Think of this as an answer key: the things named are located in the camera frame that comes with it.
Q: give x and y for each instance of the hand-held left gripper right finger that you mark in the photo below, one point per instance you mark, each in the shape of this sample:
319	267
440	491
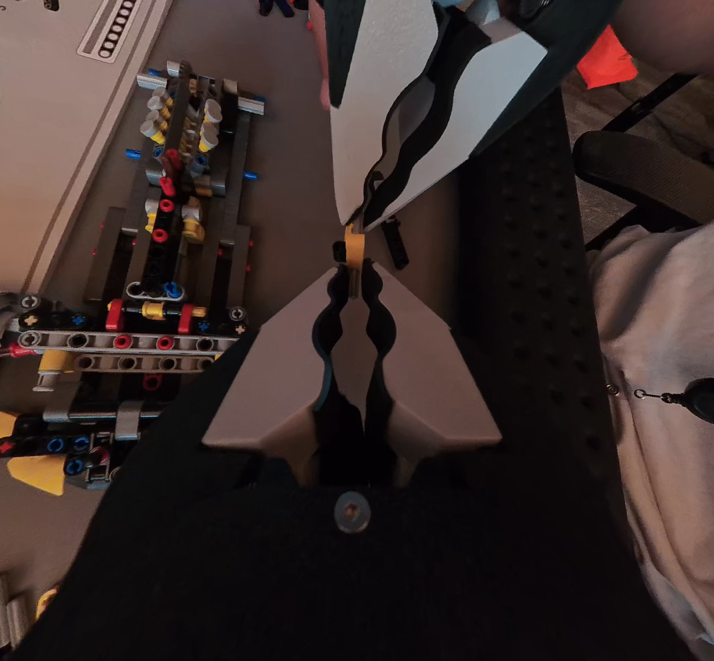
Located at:
440	388

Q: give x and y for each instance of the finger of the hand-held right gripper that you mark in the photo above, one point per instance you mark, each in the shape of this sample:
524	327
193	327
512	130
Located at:
379	58
479	92

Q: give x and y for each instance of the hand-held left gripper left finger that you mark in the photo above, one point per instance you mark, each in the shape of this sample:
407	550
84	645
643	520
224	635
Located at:
268	388

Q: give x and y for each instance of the lego car chassis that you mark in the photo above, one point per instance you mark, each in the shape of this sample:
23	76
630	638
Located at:
167	226

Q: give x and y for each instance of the person's right forearm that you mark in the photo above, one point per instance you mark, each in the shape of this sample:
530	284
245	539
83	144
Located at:
669	8

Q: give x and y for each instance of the black lego beam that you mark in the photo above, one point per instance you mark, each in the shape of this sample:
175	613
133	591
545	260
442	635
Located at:
395	243

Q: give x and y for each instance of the lego instruction booklet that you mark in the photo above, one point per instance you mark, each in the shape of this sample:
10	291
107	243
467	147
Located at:
67	86

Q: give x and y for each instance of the person's right hand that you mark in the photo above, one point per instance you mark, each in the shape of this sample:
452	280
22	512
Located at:
325	89

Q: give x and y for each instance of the orange traffic cone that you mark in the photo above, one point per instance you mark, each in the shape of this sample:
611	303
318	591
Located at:
605	61

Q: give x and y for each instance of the black office chair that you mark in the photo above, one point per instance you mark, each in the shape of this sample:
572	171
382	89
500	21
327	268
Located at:
630	170

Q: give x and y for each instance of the person's white shirt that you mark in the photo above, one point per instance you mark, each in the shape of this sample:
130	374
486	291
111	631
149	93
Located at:
658	337

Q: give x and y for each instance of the black badge reel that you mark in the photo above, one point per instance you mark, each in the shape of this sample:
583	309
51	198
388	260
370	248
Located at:
700	399

